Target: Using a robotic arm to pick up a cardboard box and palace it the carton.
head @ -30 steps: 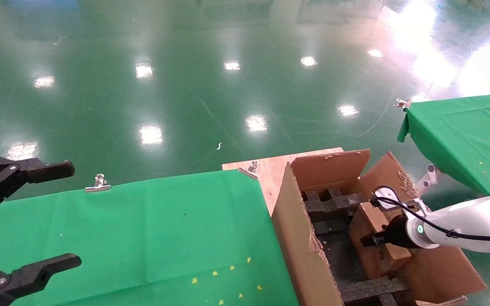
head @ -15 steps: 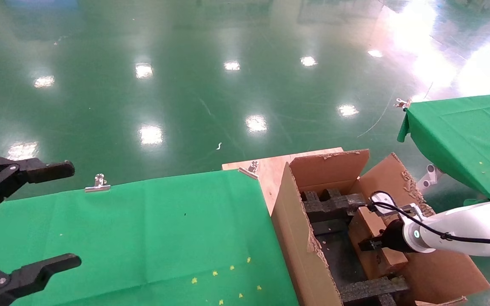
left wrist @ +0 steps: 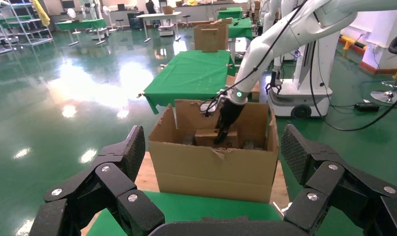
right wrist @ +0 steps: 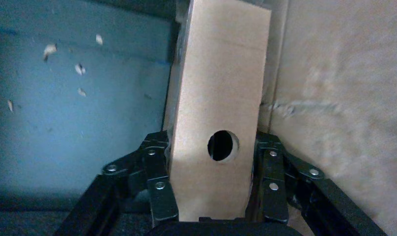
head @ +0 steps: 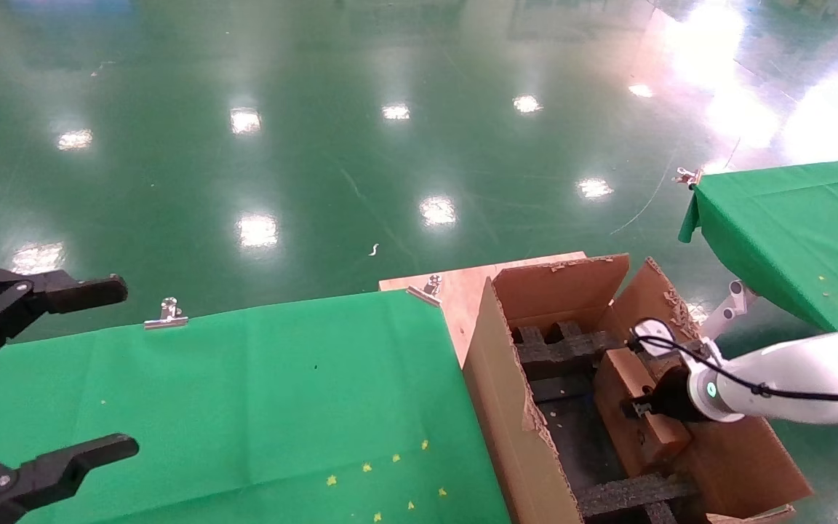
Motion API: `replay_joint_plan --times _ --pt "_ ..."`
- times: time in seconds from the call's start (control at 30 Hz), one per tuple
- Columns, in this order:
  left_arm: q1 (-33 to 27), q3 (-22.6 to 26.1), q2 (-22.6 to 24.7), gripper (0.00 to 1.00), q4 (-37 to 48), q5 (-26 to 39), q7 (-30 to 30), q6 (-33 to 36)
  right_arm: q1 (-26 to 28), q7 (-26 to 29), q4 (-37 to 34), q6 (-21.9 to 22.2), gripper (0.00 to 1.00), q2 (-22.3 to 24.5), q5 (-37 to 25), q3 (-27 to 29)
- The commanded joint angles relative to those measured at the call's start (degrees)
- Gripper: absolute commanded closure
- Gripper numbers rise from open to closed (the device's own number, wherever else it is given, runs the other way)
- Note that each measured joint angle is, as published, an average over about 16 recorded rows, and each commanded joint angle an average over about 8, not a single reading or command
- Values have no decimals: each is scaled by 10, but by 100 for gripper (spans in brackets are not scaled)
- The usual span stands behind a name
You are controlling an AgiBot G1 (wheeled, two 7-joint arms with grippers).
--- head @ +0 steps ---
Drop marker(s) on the green tablecloth with yellow specks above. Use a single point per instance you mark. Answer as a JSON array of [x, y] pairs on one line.
[[790, 225]]

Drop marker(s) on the silver binder clip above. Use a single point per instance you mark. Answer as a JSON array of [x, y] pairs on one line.
[[426, 290], [166, 318], [688, 177]]

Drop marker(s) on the large open cardboard carton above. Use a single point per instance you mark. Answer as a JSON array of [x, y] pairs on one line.
[[739, 466]]

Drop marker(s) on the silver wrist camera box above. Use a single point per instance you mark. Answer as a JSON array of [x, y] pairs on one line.
[[655, 342]]

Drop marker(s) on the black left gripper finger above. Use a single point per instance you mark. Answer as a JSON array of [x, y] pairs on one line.
[[62, 469], [77, 291]]

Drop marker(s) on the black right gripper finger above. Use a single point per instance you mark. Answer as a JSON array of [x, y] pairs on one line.
[[636, 410]]

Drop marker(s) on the large green tablecloth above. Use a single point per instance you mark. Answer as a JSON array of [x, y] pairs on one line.
[[208, 393]]

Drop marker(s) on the small brown cardboard box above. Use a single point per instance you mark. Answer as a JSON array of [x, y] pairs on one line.
[[630, 437]]

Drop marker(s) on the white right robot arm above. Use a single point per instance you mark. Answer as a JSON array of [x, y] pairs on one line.
[[812, 367]]

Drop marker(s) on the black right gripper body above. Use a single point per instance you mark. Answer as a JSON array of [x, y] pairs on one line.
[[673, 397]]

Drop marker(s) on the black foam carton insert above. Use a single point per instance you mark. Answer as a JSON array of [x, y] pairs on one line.
[[572, 349]]

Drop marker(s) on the grey metal table leg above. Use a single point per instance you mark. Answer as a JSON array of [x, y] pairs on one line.
[[730, 306]]

